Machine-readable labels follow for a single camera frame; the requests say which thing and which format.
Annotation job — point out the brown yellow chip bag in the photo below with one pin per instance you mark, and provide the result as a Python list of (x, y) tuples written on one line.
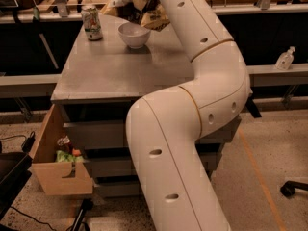
[(149, 14)]

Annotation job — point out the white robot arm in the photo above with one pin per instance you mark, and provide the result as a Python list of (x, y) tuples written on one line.
[(163, 126)]

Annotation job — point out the white bowl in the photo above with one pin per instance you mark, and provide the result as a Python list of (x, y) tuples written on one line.
[(133, 35)]

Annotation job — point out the green snack bag in drawer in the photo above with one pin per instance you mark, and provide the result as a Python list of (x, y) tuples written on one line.
[(62, 156)]

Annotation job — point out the green white soda can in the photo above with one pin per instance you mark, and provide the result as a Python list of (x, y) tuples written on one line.
[(91, 22)]

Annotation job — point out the grey drawer cabinet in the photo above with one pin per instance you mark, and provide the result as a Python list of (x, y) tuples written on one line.
[(101, 80)]

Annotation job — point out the clear plastic bottle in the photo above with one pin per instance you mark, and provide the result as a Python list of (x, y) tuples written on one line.
[(285, 59)]

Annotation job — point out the orange item in drawer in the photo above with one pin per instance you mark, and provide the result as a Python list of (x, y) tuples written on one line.
[(76, 152)]

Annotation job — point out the open wooden side drawer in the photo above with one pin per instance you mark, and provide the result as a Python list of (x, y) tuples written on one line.
[(57, 178)]

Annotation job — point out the black equipment at left edge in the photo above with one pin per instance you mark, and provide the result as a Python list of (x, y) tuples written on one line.
[(14, 174)]

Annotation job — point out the black chair base leg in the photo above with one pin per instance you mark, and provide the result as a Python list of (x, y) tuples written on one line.
[(288, 189)]

